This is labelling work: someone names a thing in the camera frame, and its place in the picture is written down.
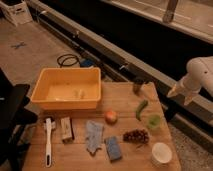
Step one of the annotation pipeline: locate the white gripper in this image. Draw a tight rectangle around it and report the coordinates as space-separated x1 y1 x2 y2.
167 75 201 106

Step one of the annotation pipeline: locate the white dish brush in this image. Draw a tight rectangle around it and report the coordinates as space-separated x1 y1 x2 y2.
45 118 55 167

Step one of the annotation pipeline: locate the blue grey cloth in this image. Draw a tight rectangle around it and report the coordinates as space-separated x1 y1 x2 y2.
85 120 104 155

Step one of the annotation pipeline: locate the bunch of dark grapes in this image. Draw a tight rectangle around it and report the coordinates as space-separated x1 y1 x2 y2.
123 129 149 144

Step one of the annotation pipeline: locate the black coiled cable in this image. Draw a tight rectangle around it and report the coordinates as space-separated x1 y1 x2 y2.
56 53 82 69

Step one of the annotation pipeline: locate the green plastic cup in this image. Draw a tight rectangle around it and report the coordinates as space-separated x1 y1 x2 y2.
147 115 161 130

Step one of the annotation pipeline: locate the blue sponge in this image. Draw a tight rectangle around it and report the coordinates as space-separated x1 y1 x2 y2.
104 136 122 162

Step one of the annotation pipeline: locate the blue object on floor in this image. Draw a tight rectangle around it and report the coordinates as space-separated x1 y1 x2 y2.
80 59 94 67

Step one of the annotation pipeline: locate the orange round fruit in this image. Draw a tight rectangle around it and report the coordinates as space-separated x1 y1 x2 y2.
104 110 118 124

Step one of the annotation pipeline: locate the dark metal can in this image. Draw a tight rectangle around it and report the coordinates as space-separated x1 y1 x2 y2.
133 77 144 95

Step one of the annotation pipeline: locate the black chair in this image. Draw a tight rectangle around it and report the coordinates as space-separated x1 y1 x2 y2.
0 68 38 171

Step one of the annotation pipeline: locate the yellow plastic bin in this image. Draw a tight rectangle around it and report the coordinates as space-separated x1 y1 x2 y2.
31 67 101 110

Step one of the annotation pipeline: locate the small cardboard box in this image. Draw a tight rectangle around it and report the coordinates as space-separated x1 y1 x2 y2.
60 117 73 143

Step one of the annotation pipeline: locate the white cardboard box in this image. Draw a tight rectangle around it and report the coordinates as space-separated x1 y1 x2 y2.
0 0 32 26

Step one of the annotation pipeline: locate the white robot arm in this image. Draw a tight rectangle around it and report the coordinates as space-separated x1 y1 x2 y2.
167 56 213 105

